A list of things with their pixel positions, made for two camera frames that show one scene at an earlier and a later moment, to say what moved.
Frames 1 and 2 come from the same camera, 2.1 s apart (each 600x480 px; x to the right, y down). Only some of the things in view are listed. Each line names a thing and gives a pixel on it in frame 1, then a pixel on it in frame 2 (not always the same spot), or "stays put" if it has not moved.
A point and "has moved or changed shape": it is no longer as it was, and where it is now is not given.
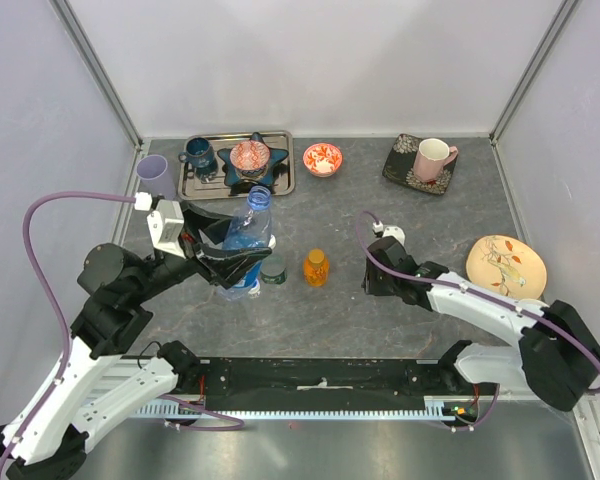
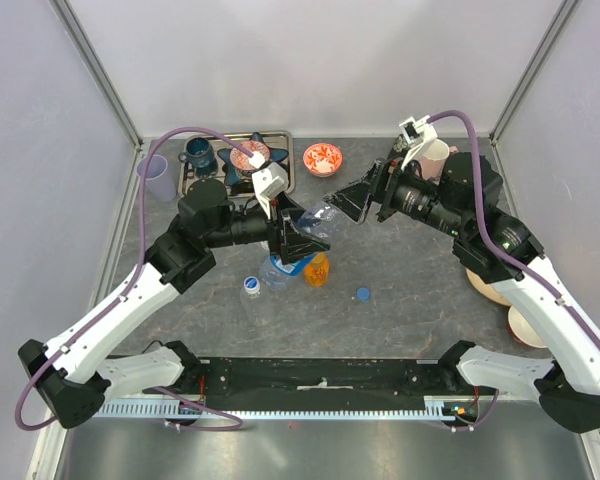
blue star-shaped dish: [234, 179] stays put
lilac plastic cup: [153, 171] stays put
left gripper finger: [228, 263] -> [296, 245]
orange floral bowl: [322, 159] stays put
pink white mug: [432, 156] stays put
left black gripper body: [187, 244] -> [275, 231]
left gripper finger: [216, 226] -> [284, 202]
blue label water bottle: [250, 228] has moved or changed shape
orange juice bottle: [316, 268] stays put
